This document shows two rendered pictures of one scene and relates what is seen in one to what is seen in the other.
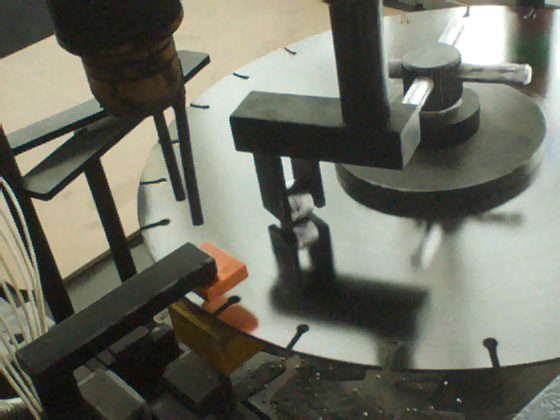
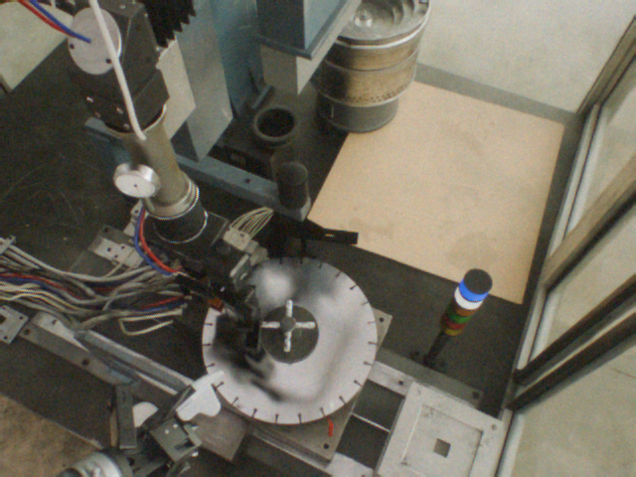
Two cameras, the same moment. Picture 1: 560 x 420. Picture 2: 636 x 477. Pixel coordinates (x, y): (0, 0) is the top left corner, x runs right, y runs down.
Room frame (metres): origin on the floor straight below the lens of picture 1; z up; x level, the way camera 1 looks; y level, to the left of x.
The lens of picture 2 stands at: (0.30, -0.42, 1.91)
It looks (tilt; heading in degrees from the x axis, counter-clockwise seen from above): 61 degrees down; 60
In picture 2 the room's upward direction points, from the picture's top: 1 degrees clockwise
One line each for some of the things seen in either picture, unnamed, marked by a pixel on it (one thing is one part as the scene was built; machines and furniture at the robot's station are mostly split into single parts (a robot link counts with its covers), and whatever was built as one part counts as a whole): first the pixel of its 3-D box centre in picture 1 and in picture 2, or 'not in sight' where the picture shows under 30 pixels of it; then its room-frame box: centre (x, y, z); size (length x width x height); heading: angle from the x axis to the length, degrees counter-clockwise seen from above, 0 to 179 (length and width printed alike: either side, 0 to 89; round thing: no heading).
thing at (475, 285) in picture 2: not in sight; (475, 285); (0.69, -0.23, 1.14); 0.05 x 0.04 x 0.03; 35
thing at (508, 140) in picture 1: (435, 124); (289, 331); (0.42, -0.09, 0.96); 0.11 x 0.11 x 0.03
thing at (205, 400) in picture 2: not in sight; (206, 397); (0.24, -0.17, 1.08); 0.09 x 0.06 x 0.03; 16
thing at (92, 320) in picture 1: (149, 350); (202, 293); (0.31, 0.07, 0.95); 0.10 x 0.03 x 0.07; 125
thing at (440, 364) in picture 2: not in sight; (430, 358); (0.69, -0.23, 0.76); 0.09 x 0.03 x 0.03; 125
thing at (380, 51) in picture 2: not in sight; (361, 57); (0.95, 0.50, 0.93); 0.31 x 0.31 x 0.36
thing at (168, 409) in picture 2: not in sight; (173, 409); (0.19, -0.16, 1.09); 0.09 x 0.02 x 0.05; 16
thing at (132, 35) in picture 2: not in sight; (203, 46); (0.44, 0.12, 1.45); 0.35 x 0.07 x 0.28; 35
